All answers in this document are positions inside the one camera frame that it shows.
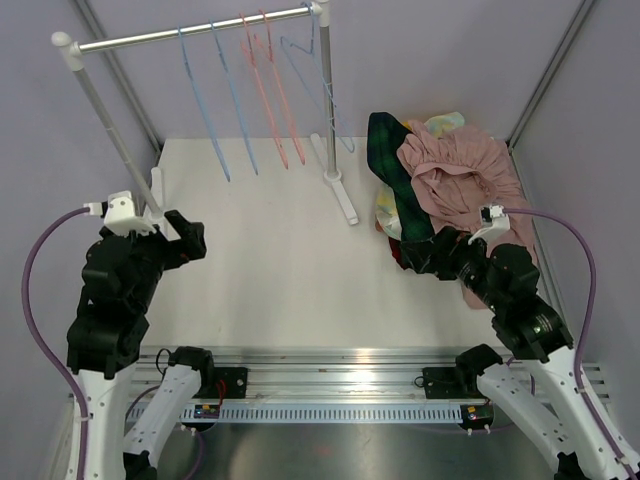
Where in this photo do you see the pink hanger with plaid skirt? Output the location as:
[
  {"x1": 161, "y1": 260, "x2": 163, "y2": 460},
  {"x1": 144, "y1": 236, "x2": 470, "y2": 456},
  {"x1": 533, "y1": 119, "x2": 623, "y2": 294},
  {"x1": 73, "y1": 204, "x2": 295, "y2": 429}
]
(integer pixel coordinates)
[{"x1": 253, "y1": 10, "x2": 306, "y2": 166}]

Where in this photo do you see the pastel tie-dye garment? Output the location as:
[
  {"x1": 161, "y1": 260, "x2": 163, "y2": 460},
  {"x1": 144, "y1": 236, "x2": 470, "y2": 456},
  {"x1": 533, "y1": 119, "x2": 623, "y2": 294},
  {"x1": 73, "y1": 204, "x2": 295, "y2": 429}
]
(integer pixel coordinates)
[{"x1": 373, "y1": 110, "x2": 468, "y2": 239}]

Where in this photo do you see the dark green plaid skirt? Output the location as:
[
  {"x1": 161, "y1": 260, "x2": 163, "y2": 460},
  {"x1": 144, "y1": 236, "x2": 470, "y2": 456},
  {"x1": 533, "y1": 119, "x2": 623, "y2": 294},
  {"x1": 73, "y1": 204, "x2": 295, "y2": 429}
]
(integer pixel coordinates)
[{"x1": 367, "y1": 112, "x2": 435, "y2": 241}]

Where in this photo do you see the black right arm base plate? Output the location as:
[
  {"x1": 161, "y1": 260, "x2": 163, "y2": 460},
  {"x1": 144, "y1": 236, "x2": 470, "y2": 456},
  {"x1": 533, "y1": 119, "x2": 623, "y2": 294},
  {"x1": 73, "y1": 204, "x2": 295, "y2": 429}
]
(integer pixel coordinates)
[{"x1": 413, "y1": 366, "x2": 482, "y2": 400}]

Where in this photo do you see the red black plaid skirt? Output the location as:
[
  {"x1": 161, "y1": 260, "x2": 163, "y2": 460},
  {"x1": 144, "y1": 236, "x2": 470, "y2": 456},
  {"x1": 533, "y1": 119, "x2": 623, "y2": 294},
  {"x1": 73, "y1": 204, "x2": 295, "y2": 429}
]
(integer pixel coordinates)
[{"x1": 388, "y1": 237, "x2": 411, "y2": 270}]

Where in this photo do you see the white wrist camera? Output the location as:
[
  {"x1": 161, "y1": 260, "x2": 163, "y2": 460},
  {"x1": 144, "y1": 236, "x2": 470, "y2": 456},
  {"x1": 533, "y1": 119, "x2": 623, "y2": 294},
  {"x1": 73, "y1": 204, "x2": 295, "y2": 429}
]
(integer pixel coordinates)
[
  {"x1": 83, "y1": 191, "x2": 156, "y2": 237},
  {"x1": 468, "y1": 204, "x2": 511, "y2": 245}
]

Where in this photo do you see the blue hanger with pink skirt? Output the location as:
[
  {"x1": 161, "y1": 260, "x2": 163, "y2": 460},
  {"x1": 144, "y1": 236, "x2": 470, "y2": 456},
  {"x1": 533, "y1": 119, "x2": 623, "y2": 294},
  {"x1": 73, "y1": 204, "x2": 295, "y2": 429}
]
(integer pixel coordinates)
[{"x1": 177, "y1": 27, "x2": 231, "y2": 182}]

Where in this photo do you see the pink pleated skirt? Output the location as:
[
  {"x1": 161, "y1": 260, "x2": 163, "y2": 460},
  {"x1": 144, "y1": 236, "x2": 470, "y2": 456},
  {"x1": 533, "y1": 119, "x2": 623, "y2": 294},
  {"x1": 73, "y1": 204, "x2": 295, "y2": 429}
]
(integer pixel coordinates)
[{"x1": 396, "y1": 118, "x2": 541, "y2": 311}]

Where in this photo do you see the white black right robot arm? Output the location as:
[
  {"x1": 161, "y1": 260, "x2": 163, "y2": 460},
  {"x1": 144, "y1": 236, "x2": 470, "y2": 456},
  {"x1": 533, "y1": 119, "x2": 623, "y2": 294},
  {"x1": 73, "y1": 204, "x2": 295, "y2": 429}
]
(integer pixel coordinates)
[{"x1": 401, "y1": 227, "x2": 639, "y2": 479}]

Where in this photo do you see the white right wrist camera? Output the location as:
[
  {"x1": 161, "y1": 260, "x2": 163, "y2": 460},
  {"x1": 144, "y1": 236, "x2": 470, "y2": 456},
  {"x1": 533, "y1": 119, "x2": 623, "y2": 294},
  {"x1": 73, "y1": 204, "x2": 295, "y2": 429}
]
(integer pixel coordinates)
[{"x1": 468, "y1": 204, "x2": 511, "y2": 245}]

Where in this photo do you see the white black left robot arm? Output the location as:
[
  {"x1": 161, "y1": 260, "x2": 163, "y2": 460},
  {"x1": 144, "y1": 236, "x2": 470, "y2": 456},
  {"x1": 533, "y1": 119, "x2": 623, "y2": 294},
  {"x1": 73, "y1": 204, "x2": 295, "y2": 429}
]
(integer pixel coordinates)
[{"x1": 67, "y1": 210, "x2": 217, "y2": 479}]

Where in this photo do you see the blue wire hanger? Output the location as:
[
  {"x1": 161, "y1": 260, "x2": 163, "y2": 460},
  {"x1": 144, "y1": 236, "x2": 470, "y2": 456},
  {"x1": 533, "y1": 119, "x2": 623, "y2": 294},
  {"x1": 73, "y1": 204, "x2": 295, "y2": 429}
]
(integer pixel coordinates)
[{"x1": 279, "y1": 1, "x2": 356, "y2": 153}]

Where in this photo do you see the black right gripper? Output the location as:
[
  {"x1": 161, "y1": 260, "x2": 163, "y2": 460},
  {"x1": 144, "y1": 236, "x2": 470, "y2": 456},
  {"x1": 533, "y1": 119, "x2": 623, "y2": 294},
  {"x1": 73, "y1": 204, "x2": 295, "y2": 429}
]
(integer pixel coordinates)
[{"x1": 400, "y1": 225, "x2": 505, "y2": 313}]

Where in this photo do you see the white slotted cable duct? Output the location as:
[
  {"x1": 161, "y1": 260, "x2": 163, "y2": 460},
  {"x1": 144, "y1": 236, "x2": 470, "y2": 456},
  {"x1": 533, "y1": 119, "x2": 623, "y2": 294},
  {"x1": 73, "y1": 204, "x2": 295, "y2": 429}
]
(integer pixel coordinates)
[{"x1": 180, "y1": 404, "x2": 462, "y2": 424}]

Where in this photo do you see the aluminium mounting rail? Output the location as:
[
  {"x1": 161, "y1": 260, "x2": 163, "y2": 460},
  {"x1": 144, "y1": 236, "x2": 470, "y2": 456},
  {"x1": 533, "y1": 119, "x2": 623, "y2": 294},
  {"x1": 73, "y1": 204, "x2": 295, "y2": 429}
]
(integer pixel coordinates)
[{"x1": 129, "y1": 349, "x2": 612, "y2": 404}]

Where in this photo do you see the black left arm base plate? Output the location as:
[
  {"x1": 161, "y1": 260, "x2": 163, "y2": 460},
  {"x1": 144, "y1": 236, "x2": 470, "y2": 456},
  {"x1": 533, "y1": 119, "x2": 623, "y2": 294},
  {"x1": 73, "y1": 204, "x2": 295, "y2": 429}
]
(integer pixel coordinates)
[{"x1": 211, "y1": 367, "x2": 249, "y2": 400}]

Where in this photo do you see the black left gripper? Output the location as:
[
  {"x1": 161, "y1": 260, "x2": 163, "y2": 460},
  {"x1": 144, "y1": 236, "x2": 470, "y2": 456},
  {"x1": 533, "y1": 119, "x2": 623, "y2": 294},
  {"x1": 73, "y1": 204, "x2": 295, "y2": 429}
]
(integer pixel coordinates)
[{"x1": 118, "y1": 209, "x2": 206, "y2": 311}]

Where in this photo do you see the silver white clothes rack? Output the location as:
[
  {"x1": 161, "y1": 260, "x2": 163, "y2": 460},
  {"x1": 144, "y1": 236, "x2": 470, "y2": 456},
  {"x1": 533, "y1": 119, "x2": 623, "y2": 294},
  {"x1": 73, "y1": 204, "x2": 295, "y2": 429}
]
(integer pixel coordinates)
[{"x1": 51, "y1": 1, "x2": 359, "y2": 226}]

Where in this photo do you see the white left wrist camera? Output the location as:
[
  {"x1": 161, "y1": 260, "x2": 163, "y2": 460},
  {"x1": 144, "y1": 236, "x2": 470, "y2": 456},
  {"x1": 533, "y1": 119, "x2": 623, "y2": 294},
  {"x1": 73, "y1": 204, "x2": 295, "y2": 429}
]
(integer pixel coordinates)
[{"x1": 83, "y1": 191, "x2": 156, "y2": 237}]

